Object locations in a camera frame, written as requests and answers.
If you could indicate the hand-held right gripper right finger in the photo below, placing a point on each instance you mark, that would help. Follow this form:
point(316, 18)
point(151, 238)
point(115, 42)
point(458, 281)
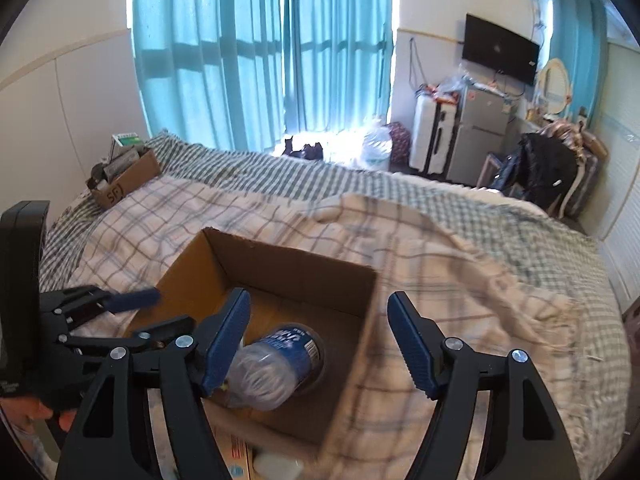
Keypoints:
point(411, 350)

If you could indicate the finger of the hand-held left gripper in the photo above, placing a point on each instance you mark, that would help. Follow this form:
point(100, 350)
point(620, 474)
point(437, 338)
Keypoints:
point(150, 332)
point(135, 299)

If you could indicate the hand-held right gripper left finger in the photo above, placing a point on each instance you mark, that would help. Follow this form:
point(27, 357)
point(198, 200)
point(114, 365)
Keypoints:
point(227, 347)

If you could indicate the clear plastic bottle blue label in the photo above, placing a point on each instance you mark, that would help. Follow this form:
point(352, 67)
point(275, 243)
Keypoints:
point(285, 360)

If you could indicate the large cardboard box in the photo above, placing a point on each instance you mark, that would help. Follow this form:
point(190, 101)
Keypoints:
point(300, 280)

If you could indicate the person's left hand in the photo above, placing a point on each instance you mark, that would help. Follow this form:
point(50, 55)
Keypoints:
point(30, 410)

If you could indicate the beige plaid blanket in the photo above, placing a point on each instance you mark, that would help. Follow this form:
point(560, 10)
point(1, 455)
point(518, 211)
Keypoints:
point(450, 285)

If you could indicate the printed paper packet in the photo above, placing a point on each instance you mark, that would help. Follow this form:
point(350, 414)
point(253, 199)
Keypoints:
point(237, 455)

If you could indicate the small cardboard box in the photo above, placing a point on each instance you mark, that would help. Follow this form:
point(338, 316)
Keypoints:
point(130, 180)

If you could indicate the white plastic object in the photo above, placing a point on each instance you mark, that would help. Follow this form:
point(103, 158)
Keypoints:
point(277, 466)

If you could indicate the green and white carton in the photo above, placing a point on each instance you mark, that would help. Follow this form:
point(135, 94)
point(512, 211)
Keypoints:
point(125, 141)

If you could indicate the green checked bed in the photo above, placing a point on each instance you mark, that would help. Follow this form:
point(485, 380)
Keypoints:
point(350, 182)

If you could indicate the clear plastic bag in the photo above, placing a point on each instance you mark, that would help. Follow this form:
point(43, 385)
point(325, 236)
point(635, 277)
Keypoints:
point(376, 147)

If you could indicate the dark plaid bag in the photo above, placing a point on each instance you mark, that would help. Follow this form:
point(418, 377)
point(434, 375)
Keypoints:
point(399, 140)

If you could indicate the black shoes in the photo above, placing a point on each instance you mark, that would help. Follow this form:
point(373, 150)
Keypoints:
point(305, 151)

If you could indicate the white suitcase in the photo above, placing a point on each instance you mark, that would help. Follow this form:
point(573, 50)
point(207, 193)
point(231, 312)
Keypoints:
point(430, 135)

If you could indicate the grey refrigerator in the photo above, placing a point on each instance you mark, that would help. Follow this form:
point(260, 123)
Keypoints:
point(480, 135)

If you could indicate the black jacket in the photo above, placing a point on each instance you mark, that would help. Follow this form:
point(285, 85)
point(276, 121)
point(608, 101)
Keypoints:
point(547, 170)

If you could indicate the striped grey suitcase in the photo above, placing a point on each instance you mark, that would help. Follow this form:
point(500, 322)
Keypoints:
point(585, 185)

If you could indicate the wide teal curtain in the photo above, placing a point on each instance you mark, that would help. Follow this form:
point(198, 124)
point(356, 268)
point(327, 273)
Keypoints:
point(200, 50)
point(340, 45)

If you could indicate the plastic bags with snacks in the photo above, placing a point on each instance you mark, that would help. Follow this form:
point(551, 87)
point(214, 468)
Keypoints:
point(450, 87)

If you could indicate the brown patterned cloth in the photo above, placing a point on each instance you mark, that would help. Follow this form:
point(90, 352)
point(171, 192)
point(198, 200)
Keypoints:
point(570, 135)

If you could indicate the oval white mirror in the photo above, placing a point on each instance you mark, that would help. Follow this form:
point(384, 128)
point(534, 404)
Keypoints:
point(554, 85)

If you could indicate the narrow teal curtain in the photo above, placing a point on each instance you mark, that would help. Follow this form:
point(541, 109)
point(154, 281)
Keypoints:
point(575, 35)

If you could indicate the black wall television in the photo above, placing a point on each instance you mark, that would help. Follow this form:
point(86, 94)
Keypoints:
point(500, 50)

